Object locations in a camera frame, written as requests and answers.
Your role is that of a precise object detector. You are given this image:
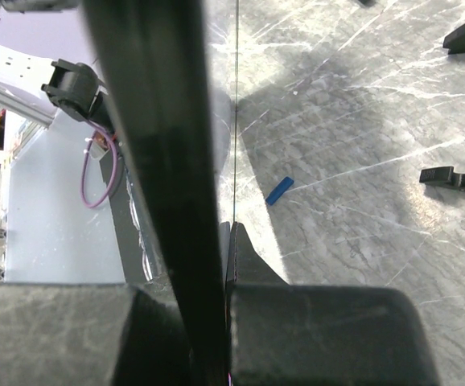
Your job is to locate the white whiteboard black frame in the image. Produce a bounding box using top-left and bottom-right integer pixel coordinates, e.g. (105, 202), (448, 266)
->
(82, 1), (238, 385)

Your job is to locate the black perforated music stand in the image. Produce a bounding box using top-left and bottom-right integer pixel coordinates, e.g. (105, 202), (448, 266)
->
(359, 0), (377, 6)

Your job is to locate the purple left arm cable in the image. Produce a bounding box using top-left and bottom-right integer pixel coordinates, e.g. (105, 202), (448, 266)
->
(80, 128), (123, 209)

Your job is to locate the blue marker cap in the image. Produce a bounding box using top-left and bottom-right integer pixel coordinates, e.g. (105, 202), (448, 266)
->
(265, 177), (294, 206)

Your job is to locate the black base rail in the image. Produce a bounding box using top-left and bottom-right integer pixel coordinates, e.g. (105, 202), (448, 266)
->
(100, 151), (167, 285)

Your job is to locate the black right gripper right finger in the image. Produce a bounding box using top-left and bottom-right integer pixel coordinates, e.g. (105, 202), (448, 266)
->
(226, 223), (441, 385)

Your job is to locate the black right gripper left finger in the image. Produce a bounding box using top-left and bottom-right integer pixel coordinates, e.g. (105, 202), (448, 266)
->
(0, 283), (191, 385)

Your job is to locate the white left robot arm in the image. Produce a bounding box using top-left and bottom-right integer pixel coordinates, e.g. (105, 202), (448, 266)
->
(0, 1), (114, 133)

